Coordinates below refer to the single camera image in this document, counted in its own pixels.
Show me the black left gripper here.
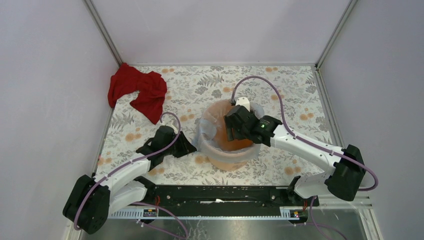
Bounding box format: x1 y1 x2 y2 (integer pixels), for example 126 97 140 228
162 130 197 158

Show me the red cloth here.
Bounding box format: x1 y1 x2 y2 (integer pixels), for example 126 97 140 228
107 63 168 124

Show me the floral patterned table mat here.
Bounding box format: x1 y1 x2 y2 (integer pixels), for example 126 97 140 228
96 66 333 186

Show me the light blue trash bag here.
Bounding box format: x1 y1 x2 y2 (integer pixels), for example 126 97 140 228
192 99 266 164

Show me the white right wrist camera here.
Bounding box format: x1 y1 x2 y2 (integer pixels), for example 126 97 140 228
233 96 251 112

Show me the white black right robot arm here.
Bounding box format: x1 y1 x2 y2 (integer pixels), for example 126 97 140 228
223 105 366 206

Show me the orange plastic trash bin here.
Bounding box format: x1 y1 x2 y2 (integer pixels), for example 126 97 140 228
200 98 263 172

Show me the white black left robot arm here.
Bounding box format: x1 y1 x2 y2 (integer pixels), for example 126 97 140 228
62 125 197 234

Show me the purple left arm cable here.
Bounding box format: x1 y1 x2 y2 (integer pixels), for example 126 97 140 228
72 111 190 240

